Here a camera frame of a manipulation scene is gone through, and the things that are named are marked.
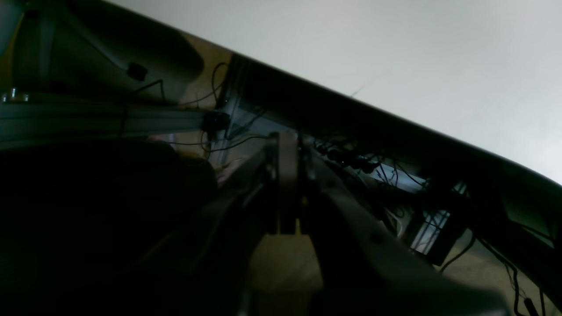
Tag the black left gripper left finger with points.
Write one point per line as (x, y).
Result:
(200, 268)

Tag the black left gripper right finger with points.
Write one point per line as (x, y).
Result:
(367, 272)

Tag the black power strip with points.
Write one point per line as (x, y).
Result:
(373, 166)

